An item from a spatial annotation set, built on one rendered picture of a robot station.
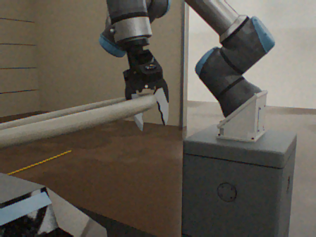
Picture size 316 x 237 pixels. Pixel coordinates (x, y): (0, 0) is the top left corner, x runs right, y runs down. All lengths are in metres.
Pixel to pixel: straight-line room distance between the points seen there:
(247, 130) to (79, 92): 5.97
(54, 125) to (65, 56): 6.80
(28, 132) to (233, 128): 0.99
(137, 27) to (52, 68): 6.88
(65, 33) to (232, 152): 6.29
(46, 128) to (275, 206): 0.98
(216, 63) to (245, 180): 0.48
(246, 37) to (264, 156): 0.47
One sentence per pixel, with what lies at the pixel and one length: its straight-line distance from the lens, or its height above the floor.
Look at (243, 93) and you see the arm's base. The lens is 1.37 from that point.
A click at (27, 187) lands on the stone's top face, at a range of 0.97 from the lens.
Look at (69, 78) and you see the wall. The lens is 7.27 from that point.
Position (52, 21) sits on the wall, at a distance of 7.60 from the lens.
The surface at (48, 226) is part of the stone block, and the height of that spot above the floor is 0.75.
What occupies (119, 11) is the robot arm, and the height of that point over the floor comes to 1.28.
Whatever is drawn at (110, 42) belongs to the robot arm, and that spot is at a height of 1.22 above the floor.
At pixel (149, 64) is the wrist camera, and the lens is 0.70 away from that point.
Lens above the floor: 1.17
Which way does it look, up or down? 11 degrees down
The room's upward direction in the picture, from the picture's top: straight up
